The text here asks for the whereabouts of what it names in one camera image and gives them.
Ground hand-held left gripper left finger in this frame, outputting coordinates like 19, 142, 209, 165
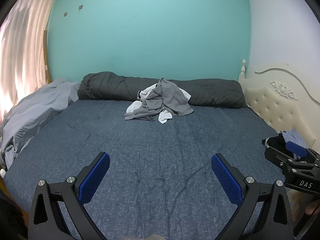
27, 151, 112, 240

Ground white garment with black trim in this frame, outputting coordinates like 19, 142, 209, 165
137, 84, 192, 100

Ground white socks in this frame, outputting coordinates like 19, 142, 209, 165
158, 110, 173, 124

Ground person's right hand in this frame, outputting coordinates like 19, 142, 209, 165
305, 199, 320, 216

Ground wooden frame strip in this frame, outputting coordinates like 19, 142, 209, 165
43, 29, 53, 83

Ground blue patterned bed sheet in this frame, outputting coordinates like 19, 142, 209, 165
4, 99, 295, 240

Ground cream tufted headboard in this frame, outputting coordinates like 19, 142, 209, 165
245, 64, 320, 148

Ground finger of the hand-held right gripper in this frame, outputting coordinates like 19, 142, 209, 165
286, 141, 308, 158
264, 147, 300, 168

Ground light grey blanket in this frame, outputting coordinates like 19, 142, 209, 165
0, 78, 81, 170

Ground cream bed post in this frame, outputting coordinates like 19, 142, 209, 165
239, 59, 248, 82

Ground white cotton garment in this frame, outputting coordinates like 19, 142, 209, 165
127, 101, 143, 114

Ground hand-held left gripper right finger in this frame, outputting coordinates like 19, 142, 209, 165
211, 153, 294, 240

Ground pale pink curtain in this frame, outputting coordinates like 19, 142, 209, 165
0, 0, 62, 130

